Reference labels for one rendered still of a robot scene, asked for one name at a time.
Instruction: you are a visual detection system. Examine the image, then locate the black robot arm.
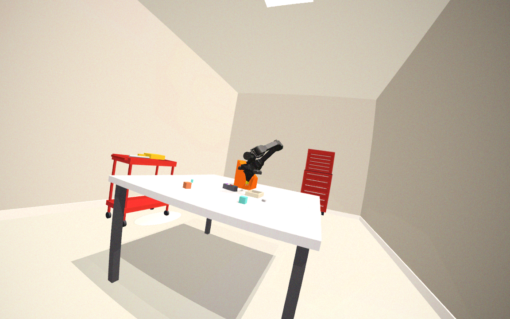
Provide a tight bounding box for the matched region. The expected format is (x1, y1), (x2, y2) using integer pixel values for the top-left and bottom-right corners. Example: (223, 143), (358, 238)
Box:
(241, 139), (283, 170)

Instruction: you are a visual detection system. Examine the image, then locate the small teal cube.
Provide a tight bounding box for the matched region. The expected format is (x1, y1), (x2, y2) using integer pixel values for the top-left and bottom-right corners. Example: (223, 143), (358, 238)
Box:
(238, 195), (248, 204)

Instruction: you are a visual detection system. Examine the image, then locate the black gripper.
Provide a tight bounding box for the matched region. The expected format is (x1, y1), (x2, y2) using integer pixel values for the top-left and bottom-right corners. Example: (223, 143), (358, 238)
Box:
(238, 160), (262, 182)

